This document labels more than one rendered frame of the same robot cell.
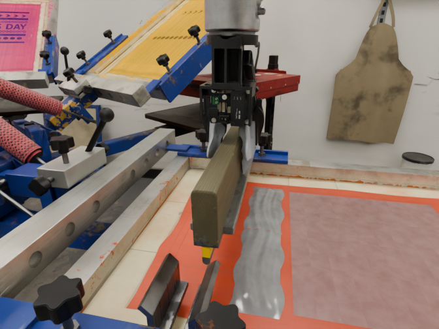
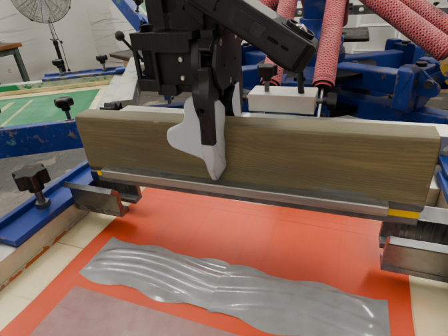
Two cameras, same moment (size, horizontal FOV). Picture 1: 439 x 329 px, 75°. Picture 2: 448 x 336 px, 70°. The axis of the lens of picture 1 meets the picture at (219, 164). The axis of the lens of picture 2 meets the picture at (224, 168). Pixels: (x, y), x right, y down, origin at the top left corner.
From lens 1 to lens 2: 0.60 m
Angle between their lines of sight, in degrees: 87
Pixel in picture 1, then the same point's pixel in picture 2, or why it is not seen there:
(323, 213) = not seen: outside the picture
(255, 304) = (102, 254)
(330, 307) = (57, 326)
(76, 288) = not seen: hidden behind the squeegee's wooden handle
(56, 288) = not seen: hidden behind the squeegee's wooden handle
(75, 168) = (261, 98)
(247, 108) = (155, 67)
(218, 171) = (112, 114)
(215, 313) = (35, 169)
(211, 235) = (89, 155)
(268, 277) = (128, 272)
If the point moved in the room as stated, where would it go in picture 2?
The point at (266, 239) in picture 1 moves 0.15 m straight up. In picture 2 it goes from (193, 282) to (174, 172)
